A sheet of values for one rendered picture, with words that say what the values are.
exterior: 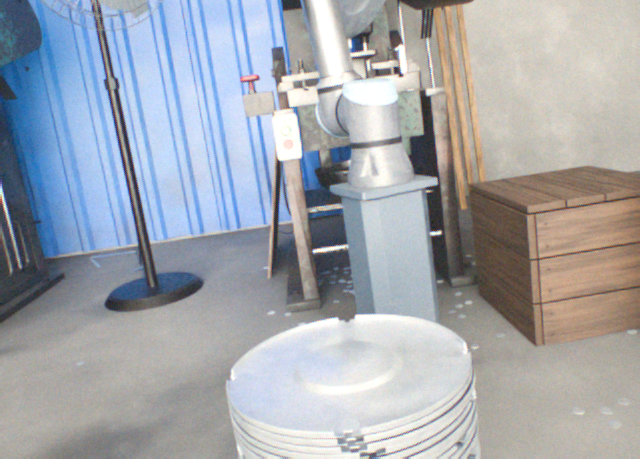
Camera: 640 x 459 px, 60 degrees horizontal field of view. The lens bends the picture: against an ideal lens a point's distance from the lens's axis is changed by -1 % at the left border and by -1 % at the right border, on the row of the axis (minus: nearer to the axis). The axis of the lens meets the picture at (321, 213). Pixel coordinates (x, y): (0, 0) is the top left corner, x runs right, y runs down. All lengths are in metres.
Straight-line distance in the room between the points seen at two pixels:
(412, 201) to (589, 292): 0.50
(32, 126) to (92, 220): 0.60
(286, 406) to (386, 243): 0.65
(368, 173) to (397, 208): 0.10
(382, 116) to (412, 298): 0.41
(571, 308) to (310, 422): 0.98
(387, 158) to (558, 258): 0.48
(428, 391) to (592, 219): 0.89
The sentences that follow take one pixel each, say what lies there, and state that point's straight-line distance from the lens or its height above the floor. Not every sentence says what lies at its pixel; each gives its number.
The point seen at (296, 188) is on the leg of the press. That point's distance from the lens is 1.77.
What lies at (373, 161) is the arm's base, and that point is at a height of 0.51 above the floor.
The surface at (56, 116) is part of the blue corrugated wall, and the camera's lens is 3.40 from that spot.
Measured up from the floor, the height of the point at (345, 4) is 0.91.
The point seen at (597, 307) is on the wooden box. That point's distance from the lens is 1.51.
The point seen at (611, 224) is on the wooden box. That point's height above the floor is 0.27.
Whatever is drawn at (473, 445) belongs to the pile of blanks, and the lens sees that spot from 0.69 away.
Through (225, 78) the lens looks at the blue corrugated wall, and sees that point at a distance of 3.19.
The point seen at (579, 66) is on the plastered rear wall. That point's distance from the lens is 3.59.
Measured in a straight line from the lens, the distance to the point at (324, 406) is 0.62.
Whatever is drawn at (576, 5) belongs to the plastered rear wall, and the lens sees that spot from 3.61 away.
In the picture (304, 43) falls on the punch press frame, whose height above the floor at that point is 0.88.
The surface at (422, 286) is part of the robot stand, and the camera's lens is 1.29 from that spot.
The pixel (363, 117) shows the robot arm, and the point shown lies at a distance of 1.22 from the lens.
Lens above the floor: 0.64
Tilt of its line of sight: 11 degrees down
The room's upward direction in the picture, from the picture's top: 8 degrees counter-clockwise
